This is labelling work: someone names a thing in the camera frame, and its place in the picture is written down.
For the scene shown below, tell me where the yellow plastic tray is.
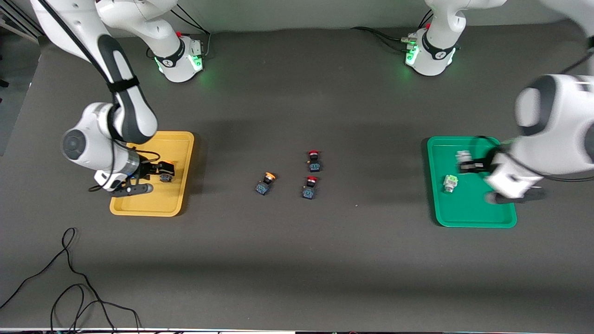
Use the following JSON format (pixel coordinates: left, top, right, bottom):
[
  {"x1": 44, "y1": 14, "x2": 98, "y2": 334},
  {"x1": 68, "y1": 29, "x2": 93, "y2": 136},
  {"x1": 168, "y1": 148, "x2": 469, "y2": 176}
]
[{"x1": 110, "y1": 131, "x2": 195, "y2": 217}]

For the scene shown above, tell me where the green plastic tray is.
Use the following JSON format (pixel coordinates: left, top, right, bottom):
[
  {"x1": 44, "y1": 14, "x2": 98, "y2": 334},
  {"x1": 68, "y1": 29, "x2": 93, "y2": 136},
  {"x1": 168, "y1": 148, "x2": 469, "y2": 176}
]
[{"x1": 427, "y1": 136, "x2": 517, "y2": 228}]

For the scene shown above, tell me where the dark grey table cover sheet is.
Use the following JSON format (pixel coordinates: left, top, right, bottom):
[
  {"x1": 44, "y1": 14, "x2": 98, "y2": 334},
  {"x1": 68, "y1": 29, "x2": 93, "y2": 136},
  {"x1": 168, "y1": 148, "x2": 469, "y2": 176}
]
[{"x1": 0, "y1": 19, "x2": 594, "y2": 332}]

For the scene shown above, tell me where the thin black loose cable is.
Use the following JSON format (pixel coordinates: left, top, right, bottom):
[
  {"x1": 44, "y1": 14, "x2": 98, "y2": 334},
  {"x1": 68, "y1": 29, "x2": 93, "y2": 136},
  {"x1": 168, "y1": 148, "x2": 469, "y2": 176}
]
[{"x1": 0, "y1": 227, "x2": 142, "y2": 334}]

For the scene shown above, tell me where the black right arm base cable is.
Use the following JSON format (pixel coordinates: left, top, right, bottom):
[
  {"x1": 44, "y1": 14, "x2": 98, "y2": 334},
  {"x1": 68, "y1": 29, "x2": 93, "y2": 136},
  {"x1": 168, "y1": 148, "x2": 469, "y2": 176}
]
[{"x1": 169, "y1": 7, "x2": 212, "y2": 59}]

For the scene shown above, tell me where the black arm base cable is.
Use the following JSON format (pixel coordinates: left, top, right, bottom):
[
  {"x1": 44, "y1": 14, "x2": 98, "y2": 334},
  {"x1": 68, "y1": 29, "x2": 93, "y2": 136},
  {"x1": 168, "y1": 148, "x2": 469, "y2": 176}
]
[
  {"x1": 169, "y1": 7, "x2": 212, "y2": 59},
  {"x1": 350, "y1": 10, "x2": 434, "y2": 52}
]

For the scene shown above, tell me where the black left arm base cable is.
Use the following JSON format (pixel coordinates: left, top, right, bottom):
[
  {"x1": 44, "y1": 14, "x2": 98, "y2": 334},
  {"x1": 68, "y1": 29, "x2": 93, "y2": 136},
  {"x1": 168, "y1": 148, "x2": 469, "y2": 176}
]
[{"x1": 350, "y1": 10, "x2": 434, "y2": 52}]

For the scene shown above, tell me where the aluminium frame rail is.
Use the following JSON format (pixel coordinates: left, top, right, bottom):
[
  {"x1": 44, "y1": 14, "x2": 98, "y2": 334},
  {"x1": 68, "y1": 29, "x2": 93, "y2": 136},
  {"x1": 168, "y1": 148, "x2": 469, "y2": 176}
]
[{"x1": 0, "y1": 0, "x2": 48, "y2": 45}]

